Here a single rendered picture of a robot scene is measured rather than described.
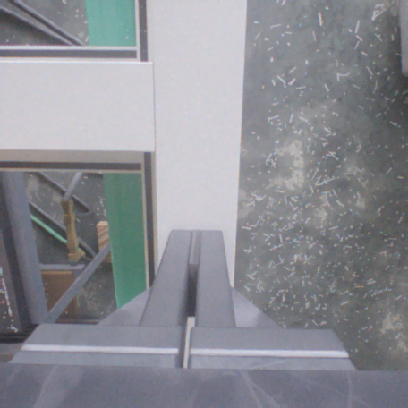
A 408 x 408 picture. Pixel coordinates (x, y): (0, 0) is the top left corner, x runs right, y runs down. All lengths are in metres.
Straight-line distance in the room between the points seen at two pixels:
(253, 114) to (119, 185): 0.90
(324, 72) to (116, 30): 0.99
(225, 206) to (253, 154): 0.95
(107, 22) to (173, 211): 0.14
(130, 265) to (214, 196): 0.12
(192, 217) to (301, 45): 1.04
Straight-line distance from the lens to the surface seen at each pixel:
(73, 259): 1.01
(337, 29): 1.21
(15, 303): 0.71
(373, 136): 1.24
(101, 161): 0.22
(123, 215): 0.24
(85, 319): 1.04
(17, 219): 0.66
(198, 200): 0.15
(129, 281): 0.26
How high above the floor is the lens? 1.08
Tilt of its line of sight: 75 degrees down
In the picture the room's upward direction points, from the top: 178 degrees counter-clockwise
